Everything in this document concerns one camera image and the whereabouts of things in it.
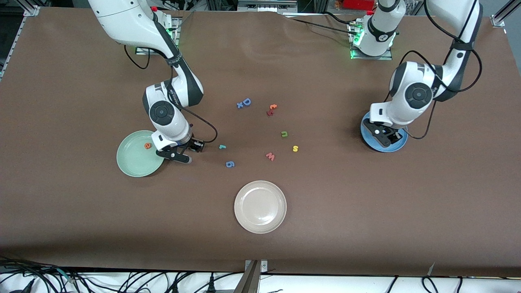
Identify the blue plate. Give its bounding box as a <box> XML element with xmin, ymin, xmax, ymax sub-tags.
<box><xmin>360</xmin><ymin>112</ymin><xmax>409</xmax><ymax>153</ymax></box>

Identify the pale green plate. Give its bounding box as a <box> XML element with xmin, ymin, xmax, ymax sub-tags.
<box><xmin>116</xmin><ymin>130</ymin><xmax>166</xmax><ymax>178</ymax></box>

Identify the beige plate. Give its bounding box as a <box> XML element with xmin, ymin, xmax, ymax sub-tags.
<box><xmin>234</xmin><ymin>180</ymin><xmax>287</xmax><ymax>234</ymax></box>

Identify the brown table cover sheet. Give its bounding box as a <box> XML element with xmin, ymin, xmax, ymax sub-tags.
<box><xmin>0</xmin><ymin>7</ymin><xmax>521</xmax><ymax>278</ymax></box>

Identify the red box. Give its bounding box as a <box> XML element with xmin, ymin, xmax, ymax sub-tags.
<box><xmin>344</xmin><ymin>0</ymin><xmax>375</xmax><ymax>11</ymax></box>

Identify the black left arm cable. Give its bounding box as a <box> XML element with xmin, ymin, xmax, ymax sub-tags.
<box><xmin>383</xmin><ymin>0</ymin><xmax>484</xmax><ymax>140</ymax></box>

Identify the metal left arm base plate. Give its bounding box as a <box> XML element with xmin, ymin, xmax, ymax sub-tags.
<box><xmin>348</xmin><ymin>20</ymin><xmax>393</xmax><ymax>61</ymax></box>

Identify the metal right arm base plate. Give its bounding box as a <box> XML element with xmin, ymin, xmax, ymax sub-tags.
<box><xmin>135</xmin><ymin>17</ymin><xmax>180</xmax><ymax>55</ymax></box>

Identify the black table cable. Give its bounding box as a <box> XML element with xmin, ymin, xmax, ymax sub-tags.
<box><xmin>291</xmin><ymin>18</ymin><xmax>354</xmax><ymax>35</ymax></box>
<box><xmin>324</xmin><ymin>11</ymin><xmax>359</xmax><ymax>26</ymax></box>

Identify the metal table clamp bracket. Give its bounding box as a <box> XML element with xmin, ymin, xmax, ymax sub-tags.
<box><xmin>233</xmin><ymin>259</ymin><xmax>269</xmax><ymax>293</ymax></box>

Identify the aluminium frame profile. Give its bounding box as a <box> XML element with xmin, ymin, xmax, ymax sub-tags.
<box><xmin>490</xmin><ymin>0</ymin><xmax>521</xmax><ymax>28</ymax></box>
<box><xmin>0</xmin><ymin>5</ymin><xmax>41</xmax><ymax>80</ymax></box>

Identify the green floor cable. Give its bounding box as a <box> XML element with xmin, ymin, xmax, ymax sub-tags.
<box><xmin>56</xmin><ymin>268</ymin><xmax>77</xmax><ymax>283</ymax></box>

